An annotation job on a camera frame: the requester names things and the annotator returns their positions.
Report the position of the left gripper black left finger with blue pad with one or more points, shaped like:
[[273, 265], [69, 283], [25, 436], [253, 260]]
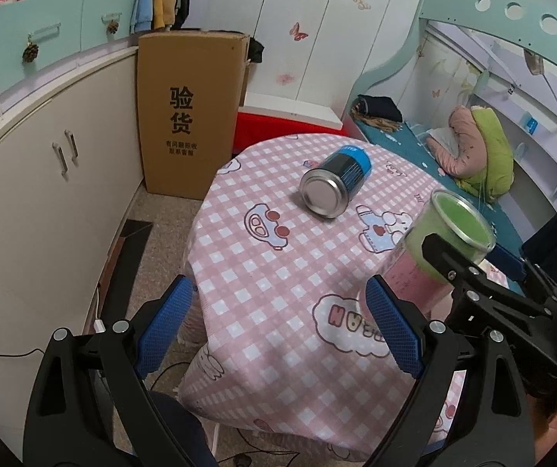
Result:
[[90, 405]]

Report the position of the black clothes behind box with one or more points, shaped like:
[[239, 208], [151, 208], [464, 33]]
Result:
[[255, 51]]

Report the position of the tall cardboard box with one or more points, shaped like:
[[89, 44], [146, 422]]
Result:
[[188, 94]]

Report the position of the red storage box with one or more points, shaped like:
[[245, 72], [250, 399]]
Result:
[[252, 129]]

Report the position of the cream low cabinet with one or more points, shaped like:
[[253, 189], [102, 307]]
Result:
[[68, 172]]

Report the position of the white board on box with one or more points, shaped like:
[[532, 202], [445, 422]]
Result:
[[286, 108]]

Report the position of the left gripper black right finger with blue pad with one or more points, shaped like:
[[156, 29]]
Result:
[[492, 425]]

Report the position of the pink checkered tablecloth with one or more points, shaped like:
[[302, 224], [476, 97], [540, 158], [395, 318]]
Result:
[[285, 350]]

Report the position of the teal bunk bed frame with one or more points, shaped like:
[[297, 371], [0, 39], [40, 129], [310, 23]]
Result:
[[498, 53]]

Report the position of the blue black metal can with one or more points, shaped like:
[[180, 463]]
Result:
[[328, 187]]

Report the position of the white panel wardrobe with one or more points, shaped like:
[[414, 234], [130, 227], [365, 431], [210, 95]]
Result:
[[314, 50]]

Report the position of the small blue box on shelf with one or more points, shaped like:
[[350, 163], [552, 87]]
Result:
[[529, 123]]

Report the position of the pine cone drawer ornament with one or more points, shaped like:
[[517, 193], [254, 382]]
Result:
[[30, 53]]

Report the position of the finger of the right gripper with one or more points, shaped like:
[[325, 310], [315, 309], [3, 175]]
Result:
[[532, 280], [475, 295]]

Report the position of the teal drawer unit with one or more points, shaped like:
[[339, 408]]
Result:
[[68, 33]]

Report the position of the pink green rolled quilt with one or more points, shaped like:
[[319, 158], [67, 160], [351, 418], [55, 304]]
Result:
[[484, 166]]

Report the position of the white pillow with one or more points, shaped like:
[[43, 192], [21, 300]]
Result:
[[446, 138]]

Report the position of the folded dark clothes pile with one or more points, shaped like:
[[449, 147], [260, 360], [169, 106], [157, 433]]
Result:
[[380, 112]]

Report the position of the pink green tin can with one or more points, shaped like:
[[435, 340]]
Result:
[[448, 225]]

